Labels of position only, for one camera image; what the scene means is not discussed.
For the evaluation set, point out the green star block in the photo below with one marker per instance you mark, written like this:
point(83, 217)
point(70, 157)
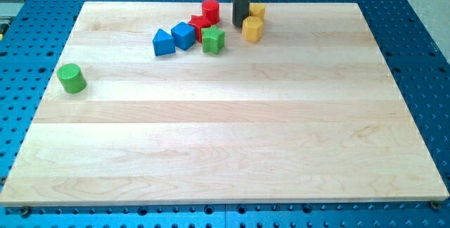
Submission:
point(213, 39)

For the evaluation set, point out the blue cube block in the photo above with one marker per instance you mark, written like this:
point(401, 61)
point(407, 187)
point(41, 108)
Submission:
point(184, 35)

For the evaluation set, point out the yellow hexagon block front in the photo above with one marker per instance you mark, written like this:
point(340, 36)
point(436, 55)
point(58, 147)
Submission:
point(252, 29)

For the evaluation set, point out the red star block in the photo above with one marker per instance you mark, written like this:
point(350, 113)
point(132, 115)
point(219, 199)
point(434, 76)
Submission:
point(198, 22)

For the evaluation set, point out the blue triangle block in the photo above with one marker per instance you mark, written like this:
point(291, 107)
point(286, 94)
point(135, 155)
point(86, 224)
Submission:
point(163, 43)

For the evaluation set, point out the light wooden board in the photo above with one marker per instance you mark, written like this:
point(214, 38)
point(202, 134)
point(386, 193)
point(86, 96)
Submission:
point(309, 113)

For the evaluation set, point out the red cylinder block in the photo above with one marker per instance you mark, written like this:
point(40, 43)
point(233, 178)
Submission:
point(210, 9)

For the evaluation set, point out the yellow block behind rod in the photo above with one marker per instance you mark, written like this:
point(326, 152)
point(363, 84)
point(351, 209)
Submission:
point(257, 10)

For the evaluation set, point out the green cylinder block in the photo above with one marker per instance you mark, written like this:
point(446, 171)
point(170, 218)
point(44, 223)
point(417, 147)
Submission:
point(71, 78)

